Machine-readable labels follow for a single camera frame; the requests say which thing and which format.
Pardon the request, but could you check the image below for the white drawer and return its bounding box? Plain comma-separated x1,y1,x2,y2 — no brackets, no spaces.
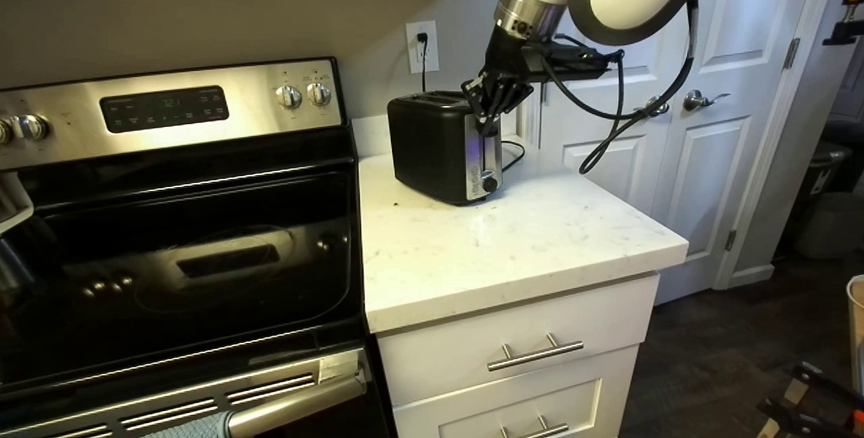
377,273,660,407
393,346,640,438

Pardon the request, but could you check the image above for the black toaster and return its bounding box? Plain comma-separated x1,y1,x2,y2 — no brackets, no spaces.
387,90,505,207

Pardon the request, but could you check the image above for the stainless steel stove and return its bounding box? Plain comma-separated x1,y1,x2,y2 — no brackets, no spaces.
0,56,396,438

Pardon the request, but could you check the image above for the stand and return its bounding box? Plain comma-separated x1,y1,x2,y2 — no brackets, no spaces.
755,360,864,438

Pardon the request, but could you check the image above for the dark trash bin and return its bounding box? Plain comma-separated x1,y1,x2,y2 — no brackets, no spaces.
791,141,864,261

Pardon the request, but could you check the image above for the white wall socket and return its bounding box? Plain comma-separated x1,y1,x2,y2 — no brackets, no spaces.
405,20,440,75

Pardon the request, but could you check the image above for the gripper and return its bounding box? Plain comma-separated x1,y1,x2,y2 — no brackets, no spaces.
462,24,543,136

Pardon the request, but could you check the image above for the silver door handle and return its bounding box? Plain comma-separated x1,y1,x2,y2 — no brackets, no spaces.
682,89,732,113
633,94,671,117

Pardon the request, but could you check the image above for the drawer handle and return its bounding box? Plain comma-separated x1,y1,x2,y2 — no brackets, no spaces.
499,415,570,438
487,333,585,373

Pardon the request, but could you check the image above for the oven door handle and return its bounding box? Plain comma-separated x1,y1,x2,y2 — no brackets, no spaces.
225,372,370,438

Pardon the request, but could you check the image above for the black cable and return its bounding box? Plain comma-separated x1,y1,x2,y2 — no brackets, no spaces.
416,32,527,173

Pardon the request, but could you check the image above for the white bucket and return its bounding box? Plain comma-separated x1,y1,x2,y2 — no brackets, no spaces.
846,275,864,393

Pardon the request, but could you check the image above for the white door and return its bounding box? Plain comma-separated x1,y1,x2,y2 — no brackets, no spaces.
653,0,814,306
538,9,684,217

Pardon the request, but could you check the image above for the grey towel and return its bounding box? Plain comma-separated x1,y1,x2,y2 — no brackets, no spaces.
140,410,234,438

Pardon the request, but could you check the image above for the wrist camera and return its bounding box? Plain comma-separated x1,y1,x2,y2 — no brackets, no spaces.
523,42,610,83

